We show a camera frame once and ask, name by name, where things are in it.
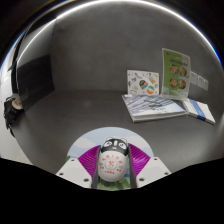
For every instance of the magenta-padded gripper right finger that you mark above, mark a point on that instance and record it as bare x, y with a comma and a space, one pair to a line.
152, 170

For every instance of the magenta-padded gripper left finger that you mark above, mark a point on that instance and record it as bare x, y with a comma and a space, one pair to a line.
74, 171

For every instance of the white panda computer mouse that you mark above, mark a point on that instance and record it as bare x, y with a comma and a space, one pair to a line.
113, 165

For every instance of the grey striped book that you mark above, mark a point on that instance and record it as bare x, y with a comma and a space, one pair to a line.
151, 107

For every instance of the white book with blue band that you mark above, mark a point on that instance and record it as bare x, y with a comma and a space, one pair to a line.
200, 111

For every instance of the black desk clamp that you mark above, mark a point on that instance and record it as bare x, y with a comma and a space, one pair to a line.
11, 111

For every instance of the white colourful sticker card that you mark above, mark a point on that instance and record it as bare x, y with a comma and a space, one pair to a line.
142, 82

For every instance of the black flat panel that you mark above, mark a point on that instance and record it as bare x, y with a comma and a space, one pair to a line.
35, 83

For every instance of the green menu sign stand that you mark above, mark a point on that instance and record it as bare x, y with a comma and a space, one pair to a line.
176, 75

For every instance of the row of white wall sockets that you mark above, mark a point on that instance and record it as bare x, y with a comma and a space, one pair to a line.
199, 81

